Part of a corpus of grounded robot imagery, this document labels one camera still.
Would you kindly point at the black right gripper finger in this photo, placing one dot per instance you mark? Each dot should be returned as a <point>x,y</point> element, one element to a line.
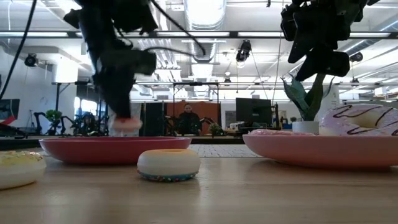
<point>311,67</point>
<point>300,46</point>

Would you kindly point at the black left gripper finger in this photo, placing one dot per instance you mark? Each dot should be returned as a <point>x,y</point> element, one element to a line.
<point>107,93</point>
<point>124,93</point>

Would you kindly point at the small pink frosted donut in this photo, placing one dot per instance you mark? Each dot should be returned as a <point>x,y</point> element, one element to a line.
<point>126,124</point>

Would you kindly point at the pink frosted white striped donut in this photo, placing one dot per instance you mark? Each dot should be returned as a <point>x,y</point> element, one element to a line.
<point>280,132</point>

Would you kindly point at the small blue sprinkled donut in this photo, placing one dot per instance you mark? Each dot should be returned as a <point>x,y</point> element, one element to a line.
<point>168,165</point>

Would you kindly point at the black background robot arm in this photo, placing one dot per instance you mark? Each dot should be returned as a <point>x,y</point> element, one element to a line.
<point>38,123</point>

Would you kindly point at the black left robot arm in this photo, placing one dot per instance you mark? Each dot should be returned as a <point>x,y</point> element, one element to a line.
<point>109,12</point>

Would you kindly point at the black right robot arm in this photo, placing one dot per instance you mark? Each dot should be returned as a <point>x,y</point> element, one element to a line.
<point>370,6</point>

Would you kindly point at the green potted plant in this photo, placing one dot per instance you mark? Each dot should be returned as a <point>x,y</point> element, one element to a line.
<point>308,102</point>

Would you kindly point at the black ceiling spotlight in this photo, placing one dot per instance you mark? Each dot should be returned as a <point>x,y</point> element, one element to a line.
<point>356,57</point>
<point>31,60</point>

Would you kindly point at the dark pink plate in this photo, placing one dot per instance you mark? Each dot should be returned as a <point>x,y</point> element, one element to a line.
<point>112,151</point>

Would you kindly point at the small background plant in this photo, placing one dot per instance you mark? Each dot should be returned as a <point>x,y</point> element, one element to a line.
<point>53,115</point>
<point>215,129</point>

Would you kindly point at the white plant pot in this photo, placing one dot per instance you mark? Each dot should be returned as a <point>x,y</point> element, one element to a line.
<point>305,127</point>

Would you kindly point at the person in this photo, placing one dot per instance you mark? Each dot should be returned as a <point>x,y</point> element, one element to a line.
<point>188,123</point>

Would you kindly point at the black computer monitor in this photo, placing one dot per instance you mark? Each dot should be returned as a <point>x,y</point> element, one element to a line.
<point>253,110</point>

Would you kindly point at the lilac chocolate striped donut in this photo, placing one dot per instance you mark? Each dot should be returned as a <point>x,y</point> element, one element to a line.
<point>360,121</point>

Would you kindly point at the light pink plate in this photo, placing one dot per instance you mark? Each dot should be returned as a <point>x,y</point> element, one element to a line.
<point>323,152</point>

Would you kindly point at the grey woven placemat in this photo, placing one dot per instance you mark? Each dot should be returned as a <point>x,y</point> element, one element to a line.
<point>224,151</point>

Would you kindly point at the yellow sprinkled donut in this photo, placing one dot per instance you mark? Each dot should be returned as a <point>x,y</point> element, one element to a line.
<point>18,169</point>

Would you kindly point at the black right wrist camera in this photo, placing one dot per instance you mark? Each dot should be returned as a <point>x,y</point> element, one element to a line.
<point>337,63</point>

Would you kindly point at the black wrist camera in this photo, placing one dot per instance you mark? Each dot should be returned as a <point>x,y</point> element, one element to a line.
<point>337,63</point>
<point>144,62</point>

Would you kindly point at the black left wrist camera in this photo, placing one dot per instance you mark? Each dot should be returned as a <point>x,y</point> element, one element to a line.
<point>144,62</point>

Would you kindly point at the black overhead camera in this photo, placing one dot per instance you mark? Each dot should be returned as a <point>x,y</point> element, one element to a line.
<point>244,51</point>

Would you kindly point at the silver ventilation duct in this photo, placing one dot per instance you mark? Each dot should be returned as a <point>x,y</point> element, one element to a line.
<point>205,18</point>

